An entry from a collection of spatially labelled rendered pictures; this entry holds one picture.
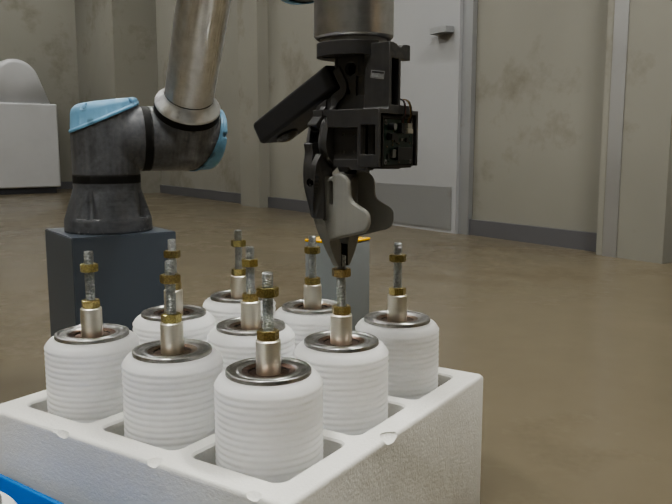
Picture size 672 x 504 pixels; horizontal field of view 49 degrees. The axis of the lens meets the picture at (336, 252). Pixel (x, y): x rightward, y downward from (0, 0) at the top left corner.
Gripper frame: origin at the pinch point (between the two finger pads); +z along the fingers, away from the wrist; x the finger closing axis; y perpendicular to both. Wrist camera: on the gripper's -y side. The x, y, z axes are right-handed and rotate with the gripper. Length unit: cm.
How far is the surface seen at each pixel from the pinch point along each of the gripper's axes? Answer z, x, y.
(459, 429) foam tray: 20.9, 12.8, 7.8
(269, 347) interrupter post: 6.7, -12.6, 2.0
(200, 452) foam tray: 16.5, -15.6, -3.7
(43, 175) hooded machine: 17, 359, -606
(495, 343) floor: 34, 96, -24
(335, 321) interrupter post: 6.8, -1.1, 0.7
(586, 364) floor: 34, 91, -1
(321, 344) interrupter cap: 8.9, -2.6, 0.1
